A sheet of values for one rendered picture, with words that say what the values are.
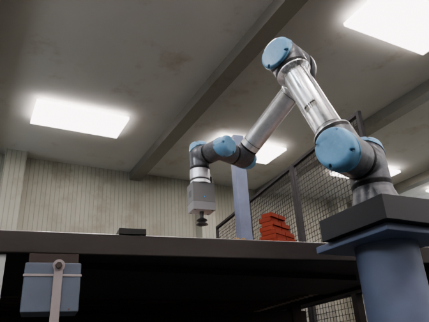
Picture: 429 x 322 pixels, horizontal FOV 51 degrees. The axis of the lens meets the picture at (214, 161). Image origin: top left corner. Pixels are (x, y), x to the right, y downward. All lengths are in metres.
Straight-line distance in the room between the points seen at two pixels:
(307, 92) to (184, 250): 0.60
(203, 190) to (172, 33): 3.50
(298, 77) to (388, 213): 0.52
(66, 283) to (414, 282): 0.88
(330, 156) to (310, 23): 3.87
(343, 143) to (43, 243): 0.83
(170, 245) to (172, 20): 3.72
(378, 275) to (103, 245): 0.73
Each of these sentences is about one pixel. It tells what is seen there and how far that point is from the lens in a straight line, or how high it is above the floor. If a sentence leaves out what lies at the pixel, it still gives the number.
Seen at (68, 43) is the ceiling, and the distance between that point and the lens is 5.22.
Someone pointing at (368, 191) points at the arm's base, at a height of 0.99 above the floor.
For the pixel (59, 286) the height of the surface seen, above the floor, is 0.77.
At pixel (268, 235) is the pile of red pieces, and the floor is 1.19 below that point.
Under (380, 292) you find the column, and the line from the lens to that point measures 1.27.
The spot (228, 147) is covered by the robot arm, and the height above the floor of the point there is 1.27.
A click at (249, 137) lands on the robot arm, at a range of 1.67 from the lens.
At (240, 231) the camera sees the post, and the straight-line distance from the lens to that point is 3.63.
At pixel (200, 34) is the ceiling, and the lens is 4.99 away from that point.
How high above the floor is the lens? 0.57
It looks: 24 degrees up
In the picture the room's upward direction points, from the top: 3 degrees counter-clockwise
